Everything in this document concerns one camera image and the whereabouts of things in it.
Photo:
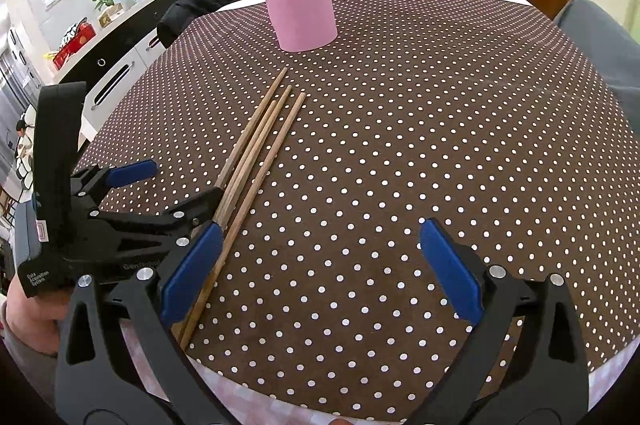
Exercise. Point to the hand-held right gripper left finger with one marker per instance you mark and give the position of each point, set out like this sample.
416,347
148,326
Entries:
192,270

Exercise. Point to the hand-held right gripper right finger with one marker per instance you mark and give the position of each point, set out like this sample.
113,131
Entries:
450,270

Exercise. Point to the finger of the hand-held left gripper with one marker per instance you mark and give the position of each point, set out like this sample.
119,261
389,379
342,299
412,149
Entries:
132,172
175,217

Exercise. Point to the long wooden chopstick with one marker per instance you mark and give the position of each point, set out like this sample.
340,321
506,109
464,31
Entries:
269,162
252,145
255,122
260,142

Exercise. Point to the pink cup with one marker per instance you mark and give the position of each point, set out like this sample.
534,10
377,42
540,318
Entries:
300,10

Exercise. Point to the person's left forearm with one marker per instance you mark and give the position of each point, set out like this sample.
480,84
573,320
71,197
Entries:
25,370

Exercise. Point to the person's left hand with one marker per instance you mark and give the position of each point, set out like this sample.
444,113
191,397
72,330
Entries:
35,320

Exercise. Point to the silver refrigerator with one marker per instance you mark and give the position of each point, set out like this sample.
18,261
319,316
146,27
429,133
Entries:
15,75

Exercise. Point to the black and white cabinet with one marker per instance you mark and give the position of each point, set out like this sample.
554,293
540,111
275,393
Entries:
120,55

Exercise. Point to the red printed box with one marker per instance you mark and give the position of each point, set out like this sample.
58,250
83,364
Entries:
75,42

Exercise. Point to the brown dotted tablecloth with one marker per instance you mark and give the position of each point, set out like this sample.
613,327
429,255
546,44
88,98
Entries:
425,130

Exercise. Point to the black jacket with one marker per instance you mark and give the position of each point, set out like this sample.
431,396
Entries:
205,2

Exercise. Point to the grey cloth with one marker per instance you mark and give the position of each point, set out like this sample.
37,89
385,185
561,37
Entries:
600,45

